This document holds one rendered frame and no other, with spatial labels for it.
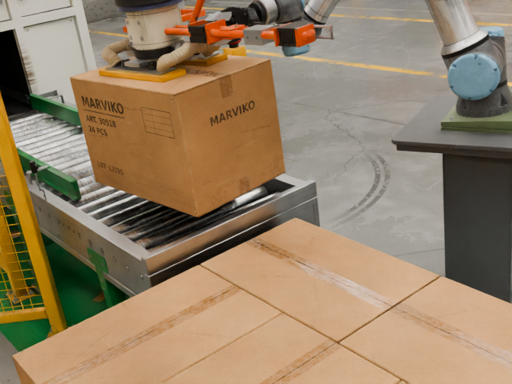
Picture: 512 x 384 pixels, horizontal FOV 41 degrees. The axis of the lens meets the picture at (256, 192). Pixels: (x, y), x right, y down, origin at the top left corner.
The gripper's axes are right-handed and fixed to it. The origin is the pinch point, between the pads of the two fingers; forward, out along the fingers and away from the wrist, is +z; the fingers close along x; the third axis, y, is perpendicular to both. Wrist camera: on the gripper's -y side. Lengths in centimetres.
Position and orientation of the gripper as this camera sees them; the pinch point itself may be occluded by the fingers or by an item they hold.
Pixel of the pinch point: (212, 32)
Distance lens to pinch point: 215.2
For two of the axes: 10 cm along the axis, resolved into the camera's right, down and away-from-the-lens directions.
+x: -1.7, -8.7, -4.6
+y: -6.2, -2.6, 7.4
